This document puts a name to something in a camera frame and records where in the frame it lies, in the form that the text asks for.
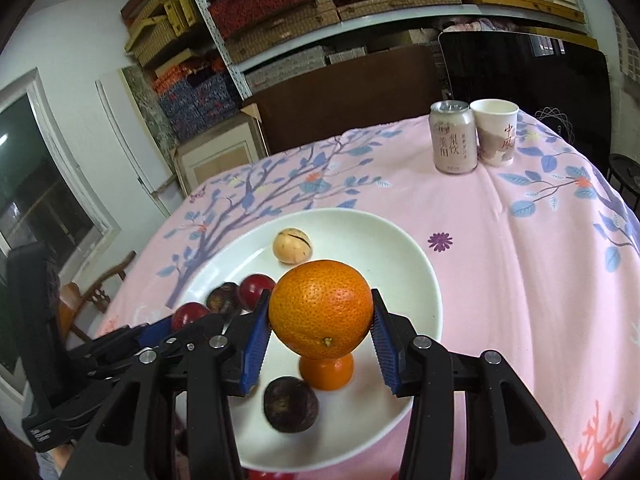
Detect hanging tile sample strips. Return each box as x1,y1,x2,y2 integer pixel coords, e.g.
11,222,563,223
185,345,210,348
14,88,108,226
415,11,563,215
611,7,640,93

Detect small orange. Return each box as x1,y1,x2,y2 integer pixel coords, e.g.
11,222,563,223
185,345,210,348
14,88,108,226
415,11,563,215
299,352,355,392

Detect beige pepino melon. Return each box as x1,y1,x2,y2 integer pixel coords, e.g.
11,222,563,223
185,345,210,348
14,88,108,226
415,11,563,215
272,228,314,264

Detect person's left forearm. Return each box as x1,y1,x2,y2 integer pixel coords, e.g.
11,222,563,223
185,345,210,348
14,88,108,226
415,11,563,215
35,452,76,480

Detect white plate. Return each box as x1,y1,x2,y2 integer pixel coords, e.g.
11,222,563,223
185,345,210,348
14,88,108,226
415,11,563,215
172,208,444,468

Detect stack of woven flat boxes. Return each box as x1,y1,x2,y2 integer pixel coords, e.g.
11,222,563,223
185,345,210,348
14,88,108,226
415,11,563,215
187,0,588,68

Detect carved wooden chair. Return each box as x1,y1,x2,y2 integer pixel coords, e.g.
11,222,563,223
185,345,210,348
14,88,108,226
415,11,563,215
57,250,137,346

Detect stack of blue patterned boxes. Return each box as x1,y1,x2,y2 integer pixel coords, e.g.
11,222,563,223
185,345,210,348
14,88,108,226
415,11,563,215
150,57,241,143

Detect pale drink can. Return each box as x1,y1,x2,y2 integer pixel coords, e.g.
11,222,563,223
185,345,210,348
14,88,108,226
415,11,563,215
429,100,478,176

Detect black round stool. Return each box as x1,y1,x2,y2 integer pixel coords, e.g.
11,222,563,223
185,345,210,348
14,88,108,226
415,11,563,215
607,152,640,201

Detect large orange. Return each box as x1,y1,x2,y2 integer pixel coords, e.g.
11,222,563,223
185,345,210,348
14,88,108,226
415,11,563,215
268,259,373,360

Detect dark purple mangosteen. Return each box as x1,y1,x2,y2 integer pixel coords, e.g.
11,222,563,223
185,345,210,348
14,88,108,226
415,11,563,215
263,376,320,432
206,282,243,318

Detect black glass panel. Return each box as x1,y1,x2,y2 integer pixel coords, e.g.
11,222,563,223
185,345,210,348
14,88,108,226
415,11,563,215
438,31,613,158

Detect brown wooden board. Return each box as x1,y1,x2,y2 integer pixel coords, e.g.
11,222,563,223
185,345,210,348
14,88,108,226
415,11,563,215
242,45,448,153

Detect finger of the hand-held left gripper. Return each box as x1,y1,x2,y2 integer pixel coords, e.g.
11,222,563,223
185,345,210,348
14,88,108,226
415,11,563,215
74,316,176,367
125,314,227,368

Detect white metal shelf rack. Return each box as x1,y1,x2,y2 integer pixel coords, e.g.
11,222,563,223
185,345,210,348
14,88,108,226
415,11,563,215
177,0,601,101

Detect white leaning board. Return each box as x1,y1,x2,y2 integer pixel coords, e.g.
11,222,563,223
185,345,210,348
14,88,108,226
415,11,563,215
96,67,171,218

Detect dark window with white frame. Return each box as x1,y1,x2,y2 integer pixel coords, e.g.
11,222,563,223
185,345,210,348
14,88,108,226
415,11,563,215
0,70,118,396

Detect paper cup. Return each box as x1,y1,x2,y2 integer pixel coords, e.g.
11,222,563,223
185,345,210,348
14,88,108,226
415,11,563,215
470,98,519,168

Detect pink printed tablecloth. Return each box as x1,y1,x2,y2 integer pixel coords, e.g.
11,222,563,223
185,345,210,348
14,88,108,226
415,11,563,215
92,110,640,480

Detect cardboard box with framed panel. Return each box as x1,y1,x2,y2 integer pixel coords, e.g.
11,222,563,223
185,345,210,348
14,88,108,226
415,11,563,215
172,105,268,196

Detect red plum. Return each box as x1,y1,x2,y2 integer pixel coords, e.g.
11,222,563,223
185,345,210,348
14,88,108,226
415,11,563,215
171,302,213,331
239,273,277,311

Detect stack of yellow woven boxes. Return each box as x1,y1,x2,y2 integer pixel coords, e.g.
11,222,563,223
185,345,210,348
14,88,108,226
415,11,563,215
121,0,198,68

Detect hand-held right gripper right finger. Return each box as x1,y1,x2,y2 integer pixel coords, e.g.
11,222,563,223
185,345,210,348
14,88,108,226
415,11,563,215
370,288,583,480

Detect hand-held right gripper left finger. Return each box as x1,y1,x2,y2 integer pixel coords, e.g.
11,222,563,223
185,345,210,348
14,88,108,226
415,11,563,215
72,302,273,480

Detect grey marble slab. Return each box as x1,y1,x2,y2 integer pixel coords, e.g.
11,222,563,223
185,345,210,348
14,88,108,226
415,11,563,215
122,65,178,146

